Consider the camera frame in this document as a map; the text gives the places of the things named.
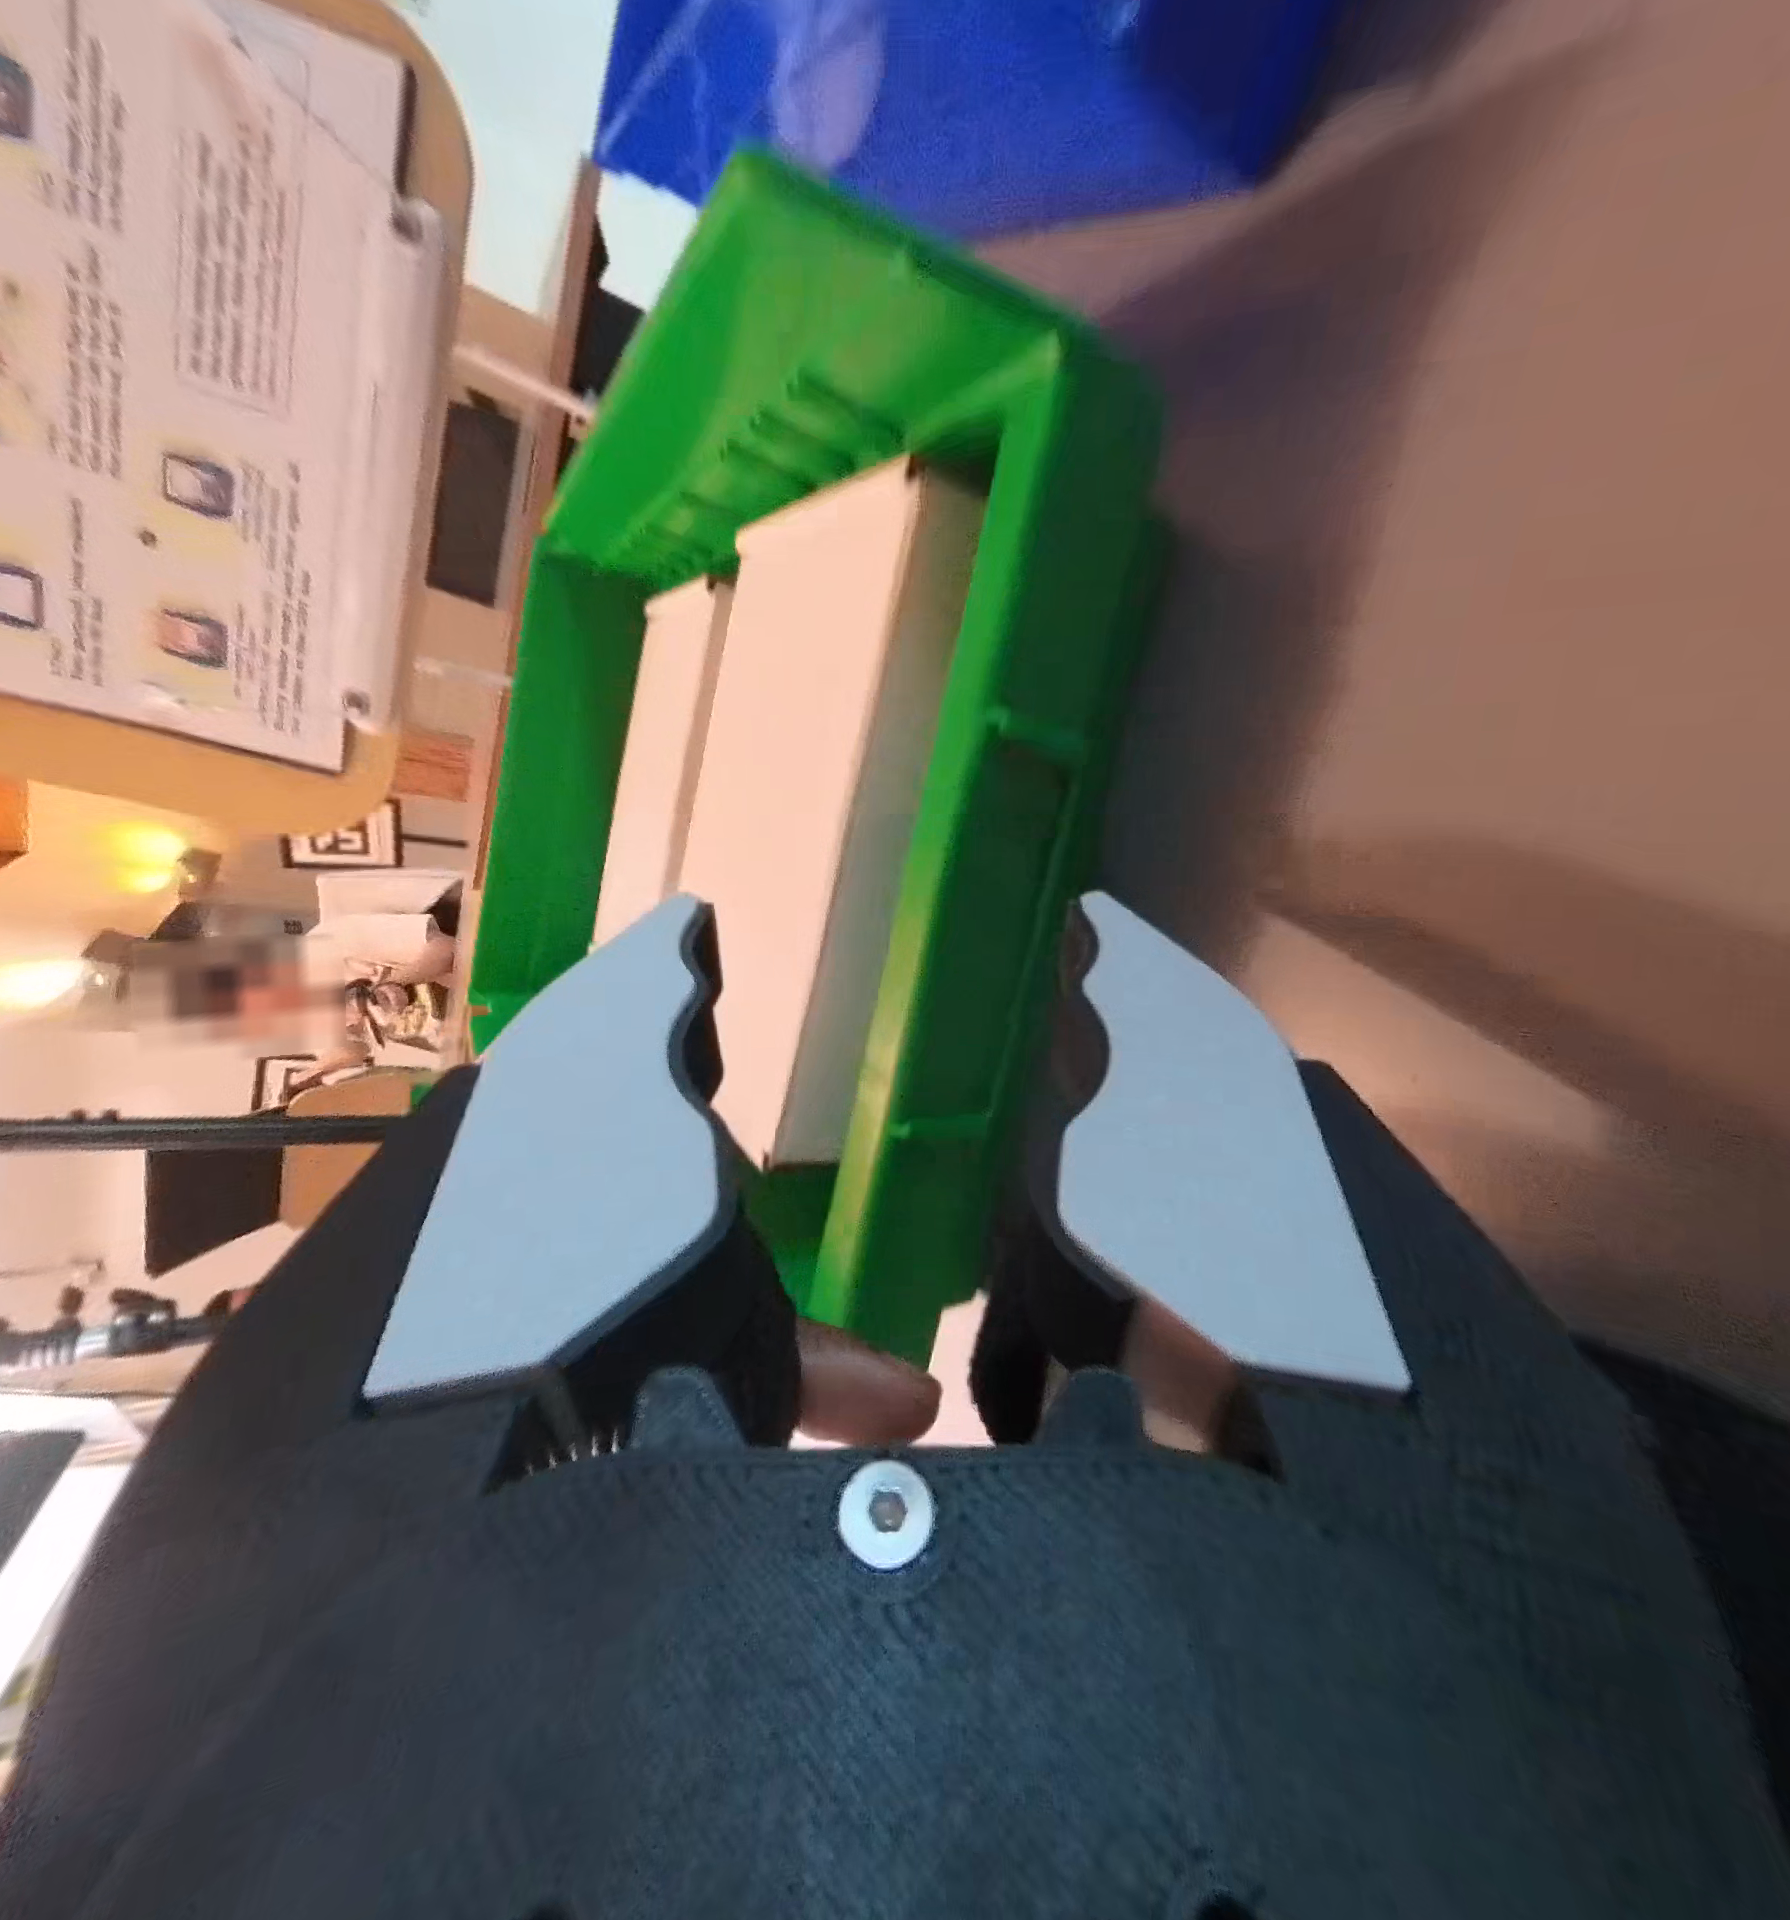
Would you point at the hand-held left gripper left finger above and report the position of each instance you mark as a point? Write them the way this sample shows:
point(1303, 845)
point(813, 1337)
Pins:
point(566, 1170)

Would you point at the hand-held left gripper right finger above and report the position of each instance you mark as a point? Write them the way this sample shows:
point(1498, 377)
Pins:
point(1212, 1185)

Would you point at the green plastic bin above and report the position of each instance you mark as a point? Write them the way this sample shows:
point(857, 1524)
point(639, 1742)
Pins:
point(1047, 601)

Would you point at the blue plastic bin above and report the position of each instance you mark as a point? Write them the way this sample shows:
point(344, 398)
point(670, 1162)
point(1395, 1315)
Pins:
point(985, 89)

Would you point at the person's left hand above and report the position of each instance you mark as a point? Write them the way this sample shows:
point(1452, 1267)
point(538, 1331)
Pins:
point(864, 1395)

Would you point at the fiducial marker tag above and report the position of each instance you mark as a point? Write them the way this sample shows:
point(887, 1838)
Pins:
point(341, 839)

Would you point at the thin black pole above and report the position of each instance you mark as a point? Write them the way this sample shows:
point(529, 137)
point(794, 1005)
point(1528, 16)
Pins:
point(160, 1134)

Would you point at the black light stand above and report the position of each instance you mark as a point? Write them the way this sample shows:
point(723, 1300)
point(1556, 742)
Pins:
point(85, 1328)

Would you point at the printed instruction sheet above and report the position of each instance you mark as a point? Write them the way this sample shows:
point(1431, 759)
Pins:
point(131, 375)

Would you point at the instruction sheet on stand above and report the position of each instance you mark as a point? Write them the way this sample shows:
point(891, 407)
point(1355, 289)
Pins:
point(446, 179)

